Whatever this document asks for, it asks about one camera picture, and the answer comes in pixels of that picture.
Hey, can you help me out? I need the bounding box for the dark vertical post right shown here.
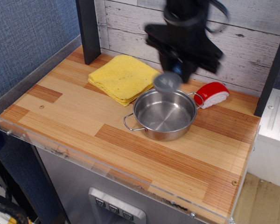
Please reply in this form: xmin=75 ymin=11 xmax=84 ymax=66
xmin=254 ymin=44 xmax=280 ymax=117

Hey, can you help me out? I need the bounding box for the red and white toy sushi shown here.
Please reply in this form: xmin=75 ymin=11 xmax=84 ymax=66
xmin=194 ymin=82 xmax=230 ymax=109

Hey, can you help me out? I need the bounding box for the dark vertical post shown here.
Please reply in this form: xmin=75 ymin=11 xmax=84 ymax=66
xmin=254 ymin=44 xmax=280 ymax=117
xmin=76 ymin=0 xmax=101 ymax=65

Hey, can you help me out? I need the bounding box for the yellow folded cloth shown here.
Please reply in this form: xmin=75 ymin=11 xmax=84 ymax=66
xmin=88 ymin=55 xmax=160 ymax=106

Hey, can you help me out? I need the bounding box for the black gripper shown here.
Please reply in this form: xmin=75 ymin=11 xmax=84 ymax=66
xmin=144 ymin=0 xmax=224 ymax=83

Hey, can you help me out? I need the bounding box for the stainless steel pot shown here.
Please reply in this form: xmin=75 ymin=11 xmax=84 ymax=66
xmin=123 ymin=89 xmax=204 ymax=141

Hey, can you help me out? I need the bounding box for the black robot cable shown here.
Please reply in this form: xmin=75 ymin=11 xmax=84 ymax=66
xmin=205 ymin=0 xmax=230 ymax=34

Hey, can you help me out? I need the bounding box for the yellow black object bottom left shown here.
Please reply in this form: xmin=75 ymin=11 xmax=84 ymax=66
xmin=0 ymin=204 xmax=31 ymax=224

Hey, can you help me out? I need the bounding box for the blue and grey scoop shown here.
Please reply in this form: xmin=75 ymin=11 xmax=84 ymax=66
xmin=153 ymin=62 xmax=183 ymax=93

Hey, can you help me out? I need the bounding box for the white appliance at right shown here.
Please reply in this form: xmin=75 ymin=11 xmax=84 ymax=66
xmin=247 ymin=89 xmax=280 ymax=186

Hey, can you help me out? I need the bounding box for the dark vertical post left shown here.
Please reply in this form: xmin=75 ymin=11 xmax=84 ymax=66
xmin=76 ymin=0 xmax=101 ymax=65

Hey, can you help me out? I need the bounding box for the clear acrylic edge guard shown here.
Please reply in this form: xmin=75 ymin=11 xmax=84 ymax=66
xmin=0 ymin=105 xmax=261 ymax=224

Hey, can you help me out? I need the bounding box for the silver button control panel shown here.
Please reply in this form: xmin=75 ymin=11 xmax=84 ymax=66
xmin=88 ymin=187 xmax=147 ymax=224

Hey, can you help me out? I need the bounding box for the stainless steel cabinet front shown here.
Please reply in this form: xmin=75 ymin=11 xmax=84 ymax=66
xmin=36 ymin=148 xmax=202 ymax=224

